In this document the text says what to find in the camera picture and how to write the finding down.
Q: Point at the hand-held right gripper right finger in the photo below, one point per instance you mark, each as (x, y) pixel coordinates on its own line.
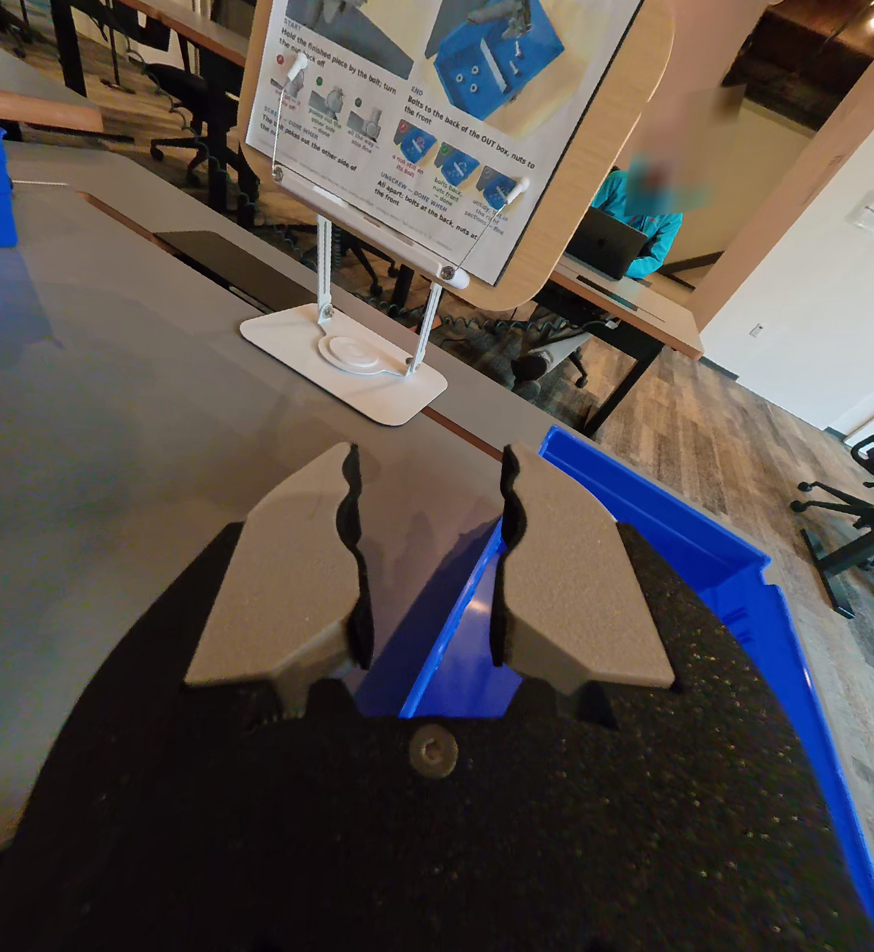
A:
(578, 587)

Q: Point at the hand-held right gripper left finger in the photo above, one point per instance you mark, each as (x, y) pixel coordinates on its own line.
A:
(281, 580)

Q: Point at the wooden board document stand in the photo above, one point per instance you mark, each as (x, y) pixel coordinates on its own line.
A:
(400, 394)

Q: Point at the grey office chair base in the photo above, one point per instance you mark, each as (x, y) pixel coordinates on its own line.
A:
(556, 346)

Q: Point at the wood-edged office desk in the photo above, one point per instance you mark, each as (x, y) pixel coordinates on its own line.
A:
(630, 297)

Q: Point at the black laptop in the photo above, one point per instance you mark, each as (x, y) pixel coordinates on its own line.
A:
(615, 245)

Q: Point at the printed instruction sheet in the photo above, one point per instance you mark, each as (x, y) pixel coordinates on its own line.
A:
(377, 149)

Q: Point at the grey wood-edged table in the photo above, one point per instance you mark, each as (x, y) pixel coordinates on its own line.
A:
(5, 74)

